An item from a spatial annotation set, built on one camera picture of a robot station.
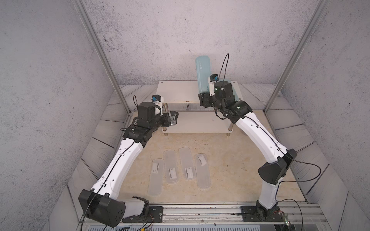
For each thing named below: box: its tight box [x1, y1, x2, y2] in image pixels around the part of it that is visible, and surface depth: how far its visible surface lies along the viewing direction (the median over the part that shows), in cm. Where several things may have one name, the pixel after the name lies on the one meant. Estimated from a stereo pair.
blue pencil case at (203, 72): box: [195, 55, 212, 94], surface depth 72 cm
